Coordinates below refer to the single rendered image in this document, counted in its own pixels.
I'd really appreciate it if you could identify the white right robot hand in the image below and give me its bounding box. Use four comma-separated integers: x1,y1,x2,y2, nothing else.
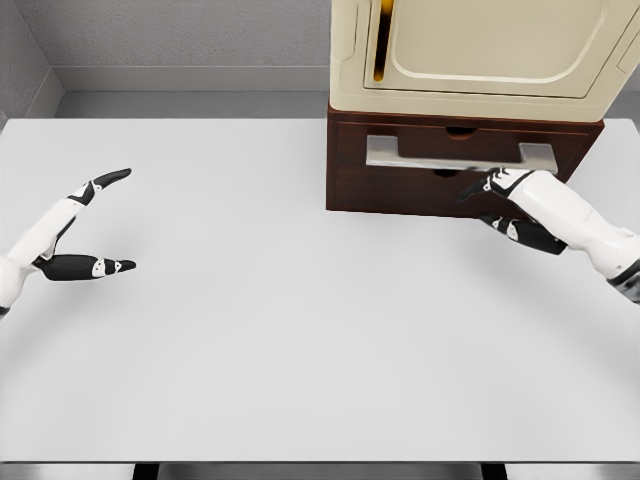
454,167,610,257

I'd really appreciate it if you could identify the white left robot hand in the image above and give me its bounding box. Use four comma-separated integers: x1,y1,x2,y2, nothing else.
1,167,138,290

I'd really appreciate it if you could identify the brown wooden cabinet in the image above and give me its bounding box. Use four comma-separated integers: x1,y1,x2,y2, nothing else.
325,101,607,222

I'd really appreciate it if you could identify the brown drawer with silver handle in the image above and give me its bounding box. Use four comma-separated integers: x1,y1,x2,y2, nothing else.
336,121,602,174

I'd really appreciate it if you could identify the brown drawer without handle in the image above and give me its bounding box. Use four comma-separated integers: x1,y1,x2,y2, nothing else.
333,162,571,207

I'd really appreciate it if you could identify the silver drawer handle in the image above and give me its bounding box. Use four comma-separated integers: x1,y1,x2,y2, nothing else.
365,134,559,176

